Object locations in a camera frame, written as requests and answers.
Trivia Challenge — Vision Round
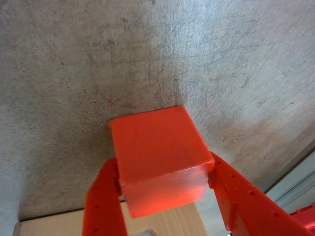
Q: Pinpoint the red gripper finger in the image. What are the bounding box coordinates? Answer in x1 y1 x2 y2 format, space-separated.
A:
208 151 313 236
81 157 128 236

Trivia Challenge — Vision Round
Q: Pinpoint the red cube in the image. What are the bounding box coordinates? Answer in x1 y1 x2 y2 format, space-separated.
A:
109 105 215 219

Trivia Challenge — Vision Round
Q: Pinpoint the red robot base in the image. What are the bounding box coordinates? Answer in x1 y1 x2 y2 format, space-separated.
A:
287 204 315 232

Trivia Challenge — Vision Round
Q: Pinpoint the wooden shape sorter box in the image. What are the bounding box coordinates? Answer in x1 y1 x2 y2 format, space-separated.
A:
12 201 210 236

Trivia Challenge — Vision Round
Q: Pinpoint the aluminium rail profile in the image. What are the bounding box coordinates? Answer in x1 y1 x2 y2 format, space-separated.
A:
263 147 315 214

